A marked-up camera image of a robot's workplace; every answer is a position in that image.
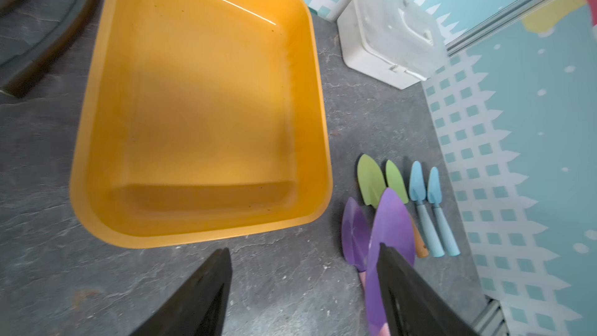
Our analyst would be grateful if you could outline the coiled black hose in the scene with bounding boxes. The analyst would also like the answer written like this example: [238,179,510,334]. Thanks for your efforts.
[0,0,101,100]

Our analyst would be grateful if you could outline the blue shovel left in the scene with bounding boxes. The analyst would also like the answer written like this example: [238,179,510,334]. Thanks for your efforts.
[408,161,445,258]

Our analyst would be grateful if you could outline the white lidded plastic case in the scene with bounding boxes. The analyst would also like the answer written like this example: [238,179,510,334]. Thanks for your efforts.
[337,0,449,90]

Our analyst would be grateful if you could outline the yellow plastic storage box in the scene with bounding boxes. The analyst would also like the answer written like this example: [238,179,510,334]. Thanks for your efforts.
[70,0,334,249]

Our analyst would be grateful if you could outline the green shovel wooden handle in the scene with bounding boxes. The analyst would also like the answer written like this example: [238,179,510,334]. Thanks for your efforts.
[357,154,387,208]
[385,160,429,258]

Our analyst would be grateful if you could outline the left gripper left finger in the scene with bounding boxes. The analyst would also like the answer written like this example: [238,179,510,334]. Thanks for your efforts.
[132,248,233,335]

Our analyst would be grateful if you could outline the purple shovel pink handle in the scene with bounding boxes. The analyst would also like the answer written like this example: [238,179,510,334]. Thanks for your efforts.
[340,198,371,289]
[365,188,416,335]

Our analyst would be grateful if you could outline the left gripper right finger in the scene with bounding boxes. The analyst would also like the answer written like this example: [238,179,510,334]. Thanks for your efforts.
[379,255,477,336]

